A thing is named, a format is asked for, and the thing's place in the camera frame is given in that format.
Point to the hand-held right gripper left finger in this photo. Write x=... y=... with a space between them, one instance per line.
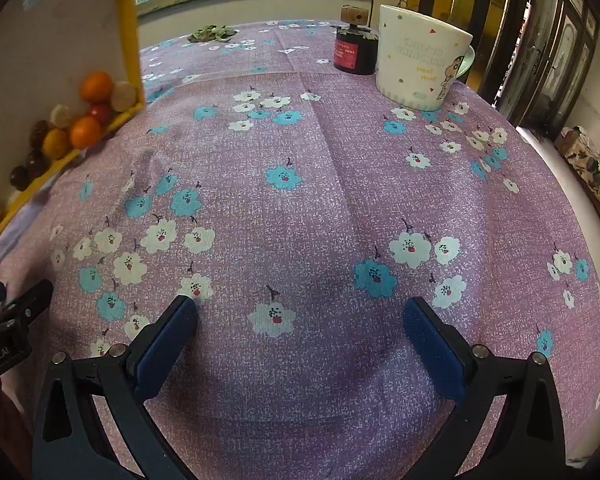
x=167 y=345

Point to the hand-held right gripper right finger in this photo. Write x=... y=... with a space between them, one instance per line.
x=432 y=350

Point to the dark purple plum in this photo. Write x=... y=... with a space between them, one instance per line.
x=19 y=177

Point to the dull orange round fruit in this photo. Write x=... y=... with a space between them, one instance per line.
x=55 y=143

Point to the orange tangerine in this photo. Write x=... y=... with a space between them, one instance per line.
x=85 y=132
x=96 y=85

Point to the red tomato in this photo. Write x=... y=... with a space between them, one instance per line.
x=102 y=113

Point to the yellow cardboard box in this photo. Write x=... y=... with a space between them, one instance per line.
x=130 y=35

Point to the purple floral tablecloth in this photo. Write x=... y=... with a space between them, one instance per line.
x=305 y=210

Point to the floral patterned cushion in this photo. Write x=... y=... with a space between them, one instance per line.
x=592 y=170

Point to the white printed cup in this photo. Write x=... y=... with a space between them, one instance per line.
x=415 y=60

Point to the black jar with wooden lid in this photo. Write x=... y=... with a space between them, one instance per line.
x=352 y=55

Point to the green leaves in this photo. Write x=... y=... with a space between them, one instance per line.
x=210 y=34

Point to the dark wooden cabinet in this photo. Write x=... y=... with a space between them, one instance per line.
x=545 y=45

